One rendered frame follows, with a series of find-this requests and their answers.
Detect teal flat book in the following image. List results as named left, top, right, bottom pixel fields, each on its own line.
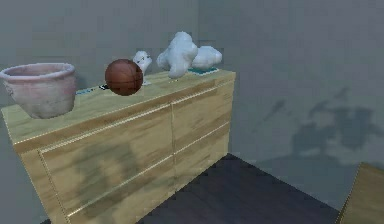
left=187, top=66, right=219, bottom=76

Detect large white lumpy sculpture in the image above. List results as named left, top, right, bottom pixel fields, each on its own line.
left=156, top=31, right=223, bottom=80

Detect light wooden chest of drawers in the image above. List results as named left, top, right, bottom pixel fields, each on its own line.
left=0, top=68, right=237, bottom=224

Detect small white figurine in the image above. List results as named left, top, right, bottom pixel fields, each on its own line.
left=132, top=50, right=153, bottom=86

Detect brown basketball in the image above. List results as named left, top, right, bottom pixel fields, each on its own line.
left=104, top=58, right=144, bottom=97

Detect blue flat object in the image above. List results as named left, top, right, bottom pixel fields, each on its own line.
left=75, top=87, right=101, bottom=96

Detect pale pink clay pot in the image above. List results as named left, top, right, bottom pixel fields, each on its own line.
left=0, top=62, right=78, bottom=120

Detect light wooden furniture corner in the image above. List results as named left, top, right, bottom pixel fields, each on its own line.
left=335, top=161, right=384, bottom=224

